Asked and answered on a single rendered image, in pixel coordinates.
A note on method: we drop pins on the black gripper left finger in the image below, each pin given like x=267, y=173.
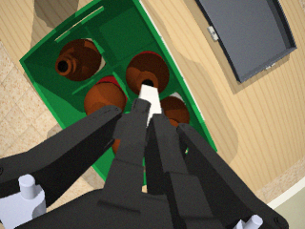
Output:
x=32, y=181

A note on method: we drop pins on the green plastic bottle crate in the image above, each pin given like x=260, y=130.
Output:
x=117, y=31

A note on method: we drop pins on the dark grey rectangular tray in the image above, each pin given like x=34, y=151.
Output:
x=253, y=34

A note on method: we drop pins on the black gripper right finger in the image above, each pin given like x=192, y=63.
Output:
x=232, y=202

